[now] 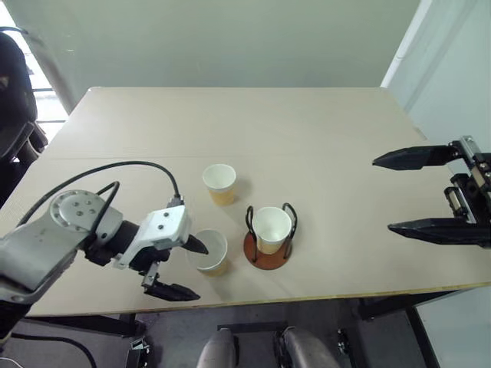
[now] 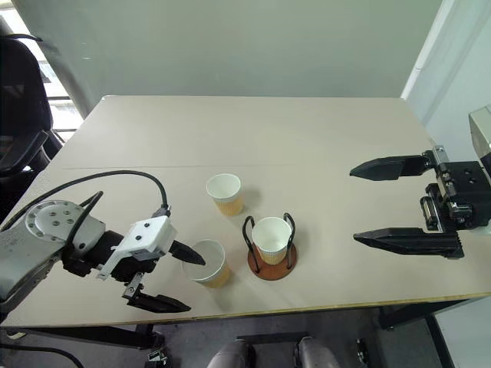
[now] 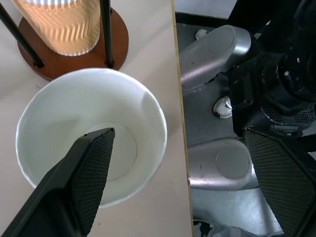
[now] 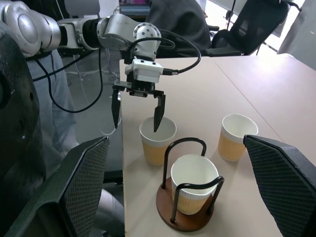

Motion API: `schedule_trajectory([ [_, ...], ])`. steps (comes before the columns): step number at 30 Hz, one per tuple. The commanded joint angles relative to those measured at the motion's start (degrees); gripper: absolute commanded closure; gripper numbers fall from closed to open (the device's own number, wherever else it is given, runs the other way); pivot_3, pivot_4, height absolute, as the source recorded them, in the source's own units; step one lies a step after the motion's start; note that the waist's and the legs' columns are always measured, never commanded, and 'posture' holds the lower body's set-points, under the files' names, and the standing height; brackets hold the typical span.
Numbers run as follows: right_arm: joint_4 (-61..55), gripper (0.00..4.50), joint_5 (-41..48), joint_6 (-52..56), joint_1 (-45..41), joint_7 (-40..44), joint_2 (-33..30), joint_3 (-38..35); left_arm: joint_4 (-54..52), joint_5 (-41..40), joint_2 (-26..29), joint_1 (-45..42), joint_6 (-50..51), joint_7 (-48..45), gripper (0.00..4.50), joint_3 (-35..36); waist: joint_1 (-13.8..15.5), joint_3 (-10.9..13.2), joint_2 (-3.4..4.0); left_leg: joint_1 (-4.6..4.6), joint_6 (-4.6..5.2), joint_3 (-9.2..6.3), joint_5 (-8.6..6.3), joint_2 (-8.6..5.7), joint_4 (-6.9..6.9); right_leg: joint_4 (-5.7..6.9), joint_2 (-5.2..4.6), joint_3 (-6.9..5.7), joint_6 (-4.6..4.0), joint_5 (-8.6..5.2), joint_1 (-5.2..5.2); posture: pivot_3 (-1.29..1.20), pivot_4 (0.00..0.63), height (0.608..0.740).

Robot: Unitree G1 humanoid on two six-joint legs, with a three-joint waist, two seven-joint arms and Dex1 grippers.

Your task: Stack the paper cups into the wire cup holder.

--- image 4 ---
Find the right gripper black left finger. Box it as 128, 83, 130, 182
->
4, 135, 110, 237

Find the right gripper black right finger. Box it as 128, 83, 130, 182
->
242, 134, 316, 237

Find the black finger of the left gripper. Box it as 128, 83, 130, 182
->
111, 87, 122, 130
153, 94, 167, 134

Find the paper cup with orange sleeve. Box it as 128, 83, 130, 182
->
139, 117, 177, 166
217, 113, 259, 162
170, 155, 220, 215

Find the silver robot leg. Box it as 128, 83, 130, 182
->
93, 189, 125, 233

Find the person in dark jacket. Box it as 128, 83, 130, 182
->
145, 0, 212, 59

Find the open laptop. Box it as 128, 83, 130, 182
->
118, 0, 152, 17

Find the black robot torso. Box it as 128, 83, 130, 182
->
0, 19, 48, 237

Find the grey office chair back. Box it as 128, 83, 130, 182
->
66, 0, 101, 18

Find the black mesh office chair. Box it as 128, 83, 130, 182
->
204, 0, 303, 57

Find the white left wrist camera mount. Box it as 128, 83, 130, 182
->
123, 56, 164, 84

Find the white cable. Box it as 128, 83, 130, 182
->
74, 48, 123, 136

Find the black hanging cable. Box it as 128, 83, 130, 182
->
31, 48, 103, 114

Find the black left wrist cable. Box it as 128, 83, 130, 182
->
127, 28, 202, 76

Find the black wire cup holder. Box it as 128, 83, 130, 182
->
156, 138, 226, 226

